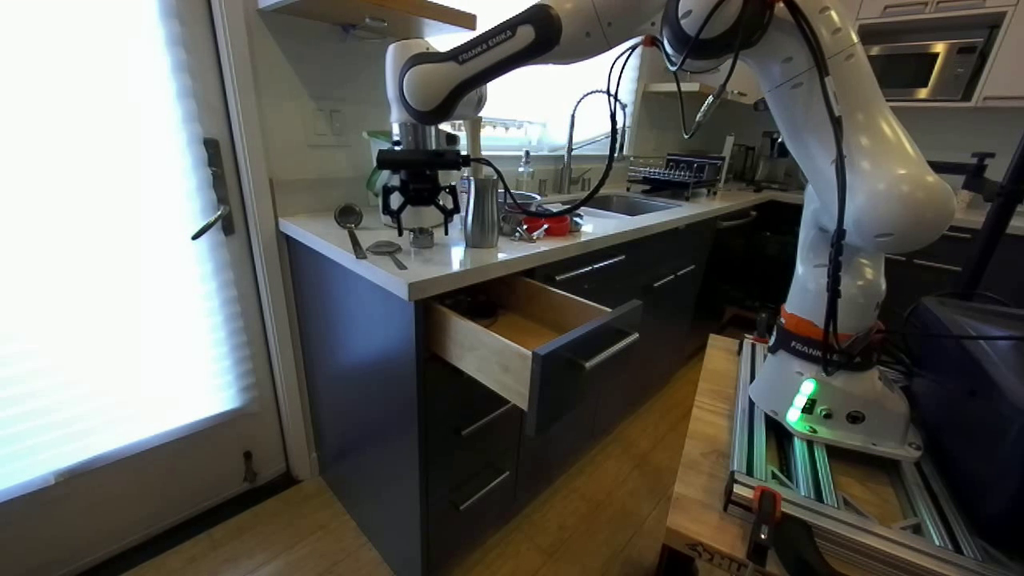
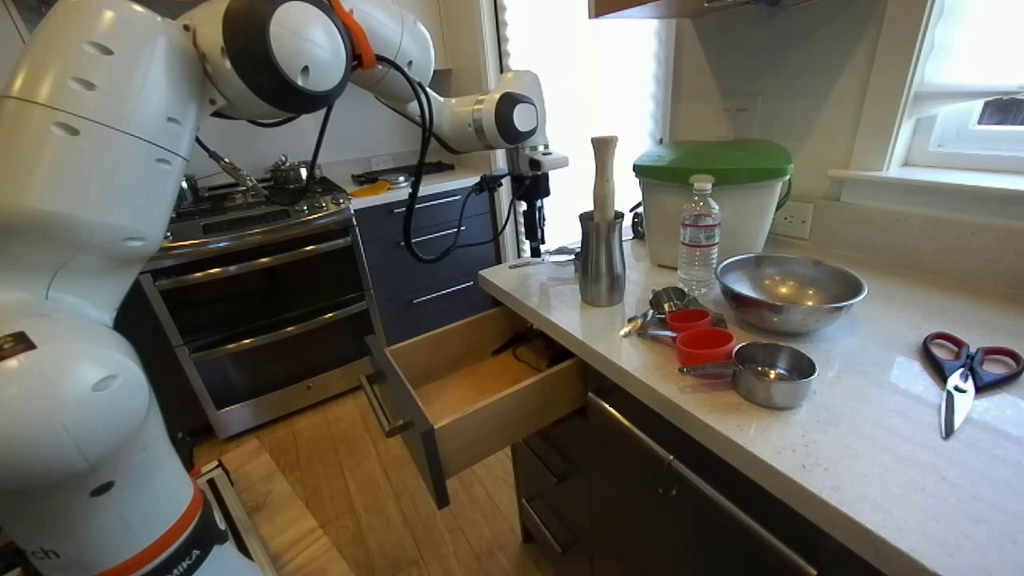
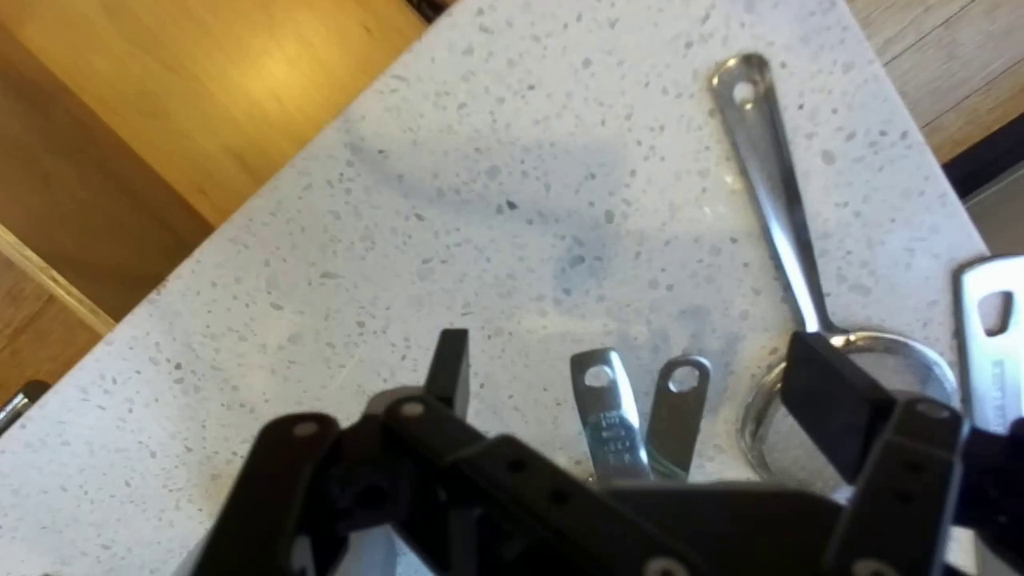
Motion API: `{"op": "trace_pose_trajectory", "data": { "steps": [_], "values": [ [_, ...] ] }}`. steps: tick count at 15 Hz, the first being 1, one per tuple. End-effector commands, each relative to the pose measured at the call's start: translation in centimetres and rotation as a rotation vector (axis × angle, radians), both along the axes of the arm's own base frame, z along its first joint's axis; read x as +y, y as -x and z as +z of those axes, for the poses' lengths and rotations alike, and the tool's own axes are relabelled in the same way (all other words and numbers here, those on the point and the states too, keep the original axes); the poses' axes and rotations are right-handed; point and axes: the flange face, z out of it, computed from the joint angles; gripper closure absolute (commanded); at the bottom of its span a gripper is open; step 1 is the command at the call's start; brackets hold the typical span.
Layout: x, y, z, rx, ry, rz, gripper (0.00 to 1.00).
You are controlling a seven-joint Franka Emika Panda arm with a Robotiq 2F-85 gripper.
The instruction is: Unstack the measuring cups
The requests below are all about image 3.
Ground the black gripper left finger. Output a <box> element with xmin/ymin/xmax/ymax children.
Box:
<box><xmin>190</xmin><ymin>327</ymin><xmax>686</xmax><ymax>576</ymax></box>

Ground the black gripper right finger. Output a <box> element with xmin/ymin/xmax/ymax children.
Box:
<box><xmin>779</xmin><ymin>330</ymin><xmax>974</xmax><ymax>576</ymax></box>

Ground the open wooden drawer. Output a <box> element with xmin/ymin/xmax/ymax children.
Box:
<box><xmin>0</xmin><ymin>221</ymin><xmax>117</xmax><ymax>434</ymax></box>

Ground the wide handled steel measuring cup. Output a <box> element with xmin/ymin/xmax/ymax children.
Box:
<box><xmin>949</xmin><ymin>253</ymin><xmax>1024</xmax><ymax>434</ymax></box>

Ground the small steel measuring spoon handle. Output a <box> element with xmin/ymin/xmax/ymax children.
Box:
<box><xmin>565</xmin><ymin>346</ymin><xmax>657</xmax><ymax>489</ymax></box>

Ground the long handled steel measuring cup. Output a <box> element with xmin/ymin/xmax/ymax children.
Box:
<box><xmin>706</xmin><ymin>50</ymin><xmax>967</xmax><ymax>485</ymax></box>

